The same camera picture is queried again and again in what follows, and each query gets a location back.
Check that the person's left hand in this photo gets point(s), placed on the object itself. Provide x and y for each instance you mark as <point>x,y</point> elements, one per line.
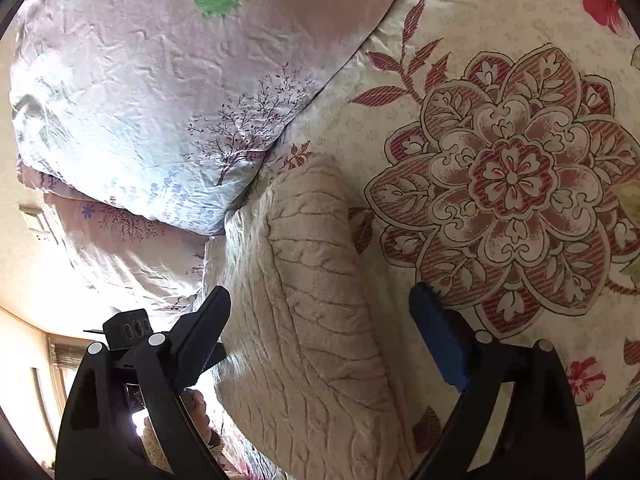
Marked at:
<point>195,404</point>

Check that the beige cable-knit sweater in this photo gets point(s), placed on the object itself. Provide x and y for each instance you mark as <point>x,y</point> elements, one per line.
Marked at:
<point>304,378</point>

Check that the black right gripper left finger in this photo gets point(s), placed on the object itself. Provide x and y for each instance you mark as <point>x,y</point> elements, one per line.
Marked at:
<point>124,418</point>

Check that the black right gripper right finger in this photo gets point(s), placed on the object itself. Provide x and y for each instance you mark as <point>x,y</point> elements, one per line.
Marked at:
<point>515,417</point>

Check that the white wall switch panel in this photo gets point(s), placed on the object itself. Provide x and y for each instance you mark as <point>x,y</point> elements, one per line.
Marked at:
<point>37,223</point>

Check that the floral bed sheet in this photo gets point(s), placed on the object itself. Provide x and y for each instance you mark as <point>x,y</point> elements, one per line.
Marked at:
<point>490,149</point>

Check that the pink floral top pillow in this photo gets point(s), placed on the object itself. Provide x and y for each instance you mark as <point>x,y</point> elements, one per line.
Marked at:
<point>135,263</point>

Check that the lavender print lower pillow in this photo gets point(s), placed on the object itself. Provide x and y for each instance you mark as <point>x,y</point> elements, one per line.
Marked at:
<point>167,108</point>

